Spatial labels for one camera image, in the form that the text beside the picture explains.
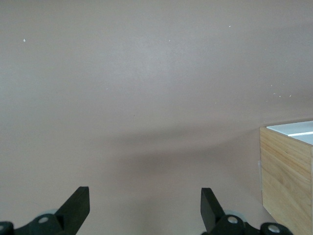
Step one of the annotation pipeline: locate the light wooden drawer cabinet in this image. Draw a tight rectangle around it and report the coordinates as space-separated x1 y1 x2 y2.
259 126 313 235

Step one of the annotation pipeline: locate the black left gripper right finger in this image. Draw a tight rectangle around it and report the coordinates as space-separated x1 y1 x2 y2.
201 188 294 235

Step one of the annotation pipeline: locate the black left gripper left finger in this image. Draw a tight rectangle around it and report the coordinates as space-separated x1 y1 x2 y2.
16 186 90 235

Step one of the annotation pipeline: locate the brown table cover sheet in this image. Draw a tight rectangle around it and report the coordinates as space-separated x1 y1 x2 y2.
0 0 313 235

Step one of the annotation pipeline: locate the plain white-front drawer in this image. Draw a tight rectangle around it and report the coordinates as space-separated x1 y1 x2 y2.
266 121 313 137

